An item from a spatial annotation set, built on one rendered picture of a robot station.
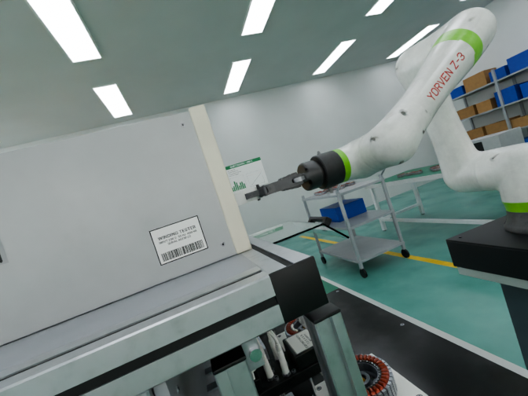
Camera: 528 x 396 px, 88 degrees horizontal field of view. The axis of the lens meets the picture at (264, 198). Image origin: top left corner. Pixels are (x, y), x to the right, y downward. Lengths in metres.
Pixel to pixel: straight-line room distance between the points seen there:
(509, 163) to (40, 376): 1.06
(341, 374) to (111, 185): 0.33
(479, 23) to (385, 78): 7.36
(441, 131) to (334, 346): 0.89
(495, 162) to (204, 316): 0.96
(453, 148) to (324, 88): 6.23
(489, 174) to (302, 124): 5.76
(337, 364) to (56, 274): 0.32
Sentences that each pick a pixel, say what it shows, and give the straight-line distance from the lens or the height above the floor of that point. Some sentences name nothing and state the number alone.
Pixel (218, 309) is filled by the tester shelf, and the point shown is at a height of 1.11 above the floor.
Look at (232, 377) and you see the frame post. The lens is 0.29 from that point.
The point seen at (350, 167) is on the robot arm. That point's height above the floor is 1.17.
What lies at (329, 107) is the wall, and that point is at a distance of 7.10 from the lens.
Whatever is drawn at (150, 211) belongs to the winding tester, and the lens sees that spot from 0.37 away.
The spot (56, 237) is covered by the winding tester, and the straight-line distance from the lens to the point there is 0.40.
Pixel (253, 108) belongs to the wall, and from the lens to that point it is 6.38.
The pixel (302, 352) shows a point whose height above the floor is 0.92.
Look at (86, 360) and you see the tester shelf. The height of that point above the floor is 1.11.
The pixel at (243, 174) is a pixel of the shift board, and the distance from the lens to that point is 5.95.
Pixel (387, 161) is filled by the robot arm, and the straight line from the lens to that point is 0.68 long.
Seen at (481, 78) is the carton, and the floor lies 1.93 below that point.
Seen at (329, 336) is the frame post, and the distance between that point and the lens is 0.30.
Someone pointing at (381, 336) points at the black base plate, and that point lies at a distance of 0.78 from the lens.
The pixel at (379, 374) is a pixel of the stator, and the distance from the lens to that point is 0.61.
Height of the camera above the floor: 1.19
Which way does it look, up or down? 2 degrees down
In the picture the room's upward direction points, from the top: 18 degrees counter-clockwise
